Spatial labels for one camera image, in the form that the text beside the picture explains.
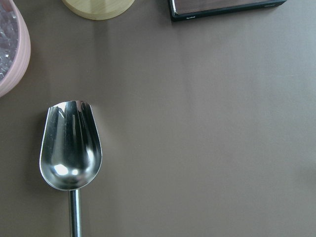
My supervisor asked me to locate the steel ice scoop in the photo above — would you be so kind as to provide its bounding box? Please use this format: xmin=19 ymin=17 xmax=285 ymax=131
xmin=39 ymin=101 xmax=102 ymax=237

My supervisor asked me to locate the clear ice cubes pile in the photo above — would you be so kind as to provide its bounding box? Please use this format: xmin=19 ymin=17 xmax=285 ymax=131
xmin=0 ymin=0 xmax=18 ymax=80

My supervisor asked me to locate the pink bowl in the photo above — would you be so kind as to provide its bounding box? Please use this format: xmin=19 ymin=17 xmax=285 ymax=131
xmin=0 ymin=0 xmax=31 ymax=97

